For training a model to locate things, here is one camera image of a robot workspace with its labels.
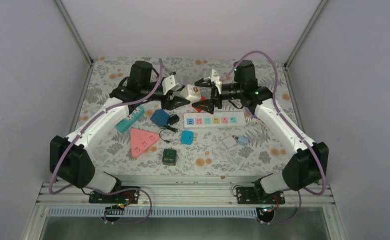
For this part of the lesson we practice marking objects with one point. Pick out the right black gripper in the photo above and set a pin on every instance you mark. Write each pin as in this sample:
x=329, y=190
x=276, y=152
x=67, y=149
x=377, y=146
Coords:
x=209, y=102

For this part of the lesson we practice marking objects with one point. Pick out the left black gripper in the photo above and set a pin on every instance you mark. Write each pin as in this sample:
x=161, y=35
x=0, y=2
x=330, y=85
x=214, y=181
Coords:
x=171, y=104

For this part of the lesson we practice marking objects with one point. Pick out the white cube adapter with tiger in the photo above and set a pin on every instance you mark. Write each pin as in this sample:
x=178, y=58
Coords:
x=191, y=93

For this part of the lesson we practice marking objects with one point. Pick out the dark blue cube socket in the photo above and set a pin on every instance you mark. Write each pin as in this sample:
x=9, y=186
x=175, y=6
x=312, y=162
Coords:
x=160, y=118

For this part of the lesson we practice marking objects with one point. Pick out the light blue plug adapter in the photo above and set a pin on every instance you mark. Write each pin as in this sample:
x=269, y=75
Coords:
x=187, y=137

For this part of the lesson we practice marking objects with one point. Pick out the dark green cube adapter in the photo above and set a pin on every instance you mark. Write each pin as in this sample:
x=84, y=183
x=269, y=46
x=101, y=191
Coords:
x=169, y=157

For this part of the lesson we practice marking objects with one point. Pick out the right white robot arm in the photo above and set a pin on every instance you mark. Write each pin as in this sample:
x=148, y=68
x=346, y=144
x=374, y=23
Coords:
x=309, y=158

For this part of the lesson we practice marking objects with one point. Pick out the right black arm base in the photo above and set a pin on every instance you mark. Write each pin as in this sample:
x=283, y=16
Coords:
x=254, y=196

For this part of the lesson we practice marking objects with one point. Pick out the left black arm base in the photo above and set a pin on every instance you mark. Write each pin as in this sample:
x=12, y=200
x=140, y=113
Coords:
x=116, y=203

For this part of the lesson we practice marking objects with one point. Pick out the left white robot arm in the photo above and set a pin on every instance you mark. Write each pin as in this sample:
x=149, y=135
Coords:
x=70, y=156

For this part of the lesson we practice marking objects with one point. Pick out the white multicolour power strip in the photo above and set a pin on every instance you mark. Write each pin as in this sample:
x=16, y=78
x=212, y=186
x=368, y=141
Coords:
x=218, y=119

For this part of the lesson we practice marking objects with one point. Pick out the pink triangular power strip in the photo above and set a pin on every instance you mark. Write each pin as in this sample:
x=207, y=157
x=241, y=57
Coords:
x=142, y=140

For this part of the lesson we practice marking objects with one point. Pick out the white flat charger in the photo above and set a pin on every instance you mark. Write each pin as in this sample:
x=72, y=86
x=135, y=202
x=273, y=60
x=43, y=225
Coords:
x=229, y=142

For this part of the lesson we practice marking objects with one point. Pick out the floral table cloth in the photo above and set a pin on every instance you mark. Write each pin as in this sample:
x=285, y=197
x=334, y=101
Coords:
x=207, y=155

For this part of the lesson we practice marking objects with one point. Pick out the teal power strip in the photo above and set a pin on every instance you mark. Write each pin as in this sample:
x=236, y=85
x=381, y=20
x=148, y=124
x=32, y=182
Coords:
x=123, y=125

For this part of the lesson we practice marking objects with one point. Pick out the pale blue small charger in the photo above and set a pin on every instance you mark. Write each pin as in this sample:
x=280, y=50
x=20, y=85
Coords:
x=241, y=140

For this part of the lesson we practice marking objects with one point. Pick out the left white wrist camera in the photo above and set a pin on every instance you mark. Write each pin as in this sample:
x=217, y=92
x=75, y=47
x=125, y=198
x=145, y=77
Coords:
x=171, y=83

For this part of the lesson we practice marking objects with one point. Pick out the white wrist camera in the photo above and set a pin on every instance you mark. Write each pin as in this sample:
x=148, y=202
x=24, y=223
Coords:
x=171, y=83
x=214, y=76

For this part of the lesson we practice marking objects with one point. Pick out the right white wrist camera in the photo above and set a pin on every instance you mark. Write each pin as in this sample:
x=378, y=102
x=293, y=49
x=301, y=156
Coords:
x=214, y=76

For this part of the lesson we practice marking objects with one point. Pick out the black power adapter with cable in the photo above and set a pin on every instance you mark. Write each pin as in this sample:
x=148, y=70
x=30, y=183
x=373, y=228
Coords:
x=173, y=119

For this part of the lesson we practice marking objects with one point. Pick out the aluminium rail frame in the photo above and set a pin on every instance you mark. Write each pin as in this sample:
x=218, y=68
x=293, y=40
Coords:
x=180, y=196

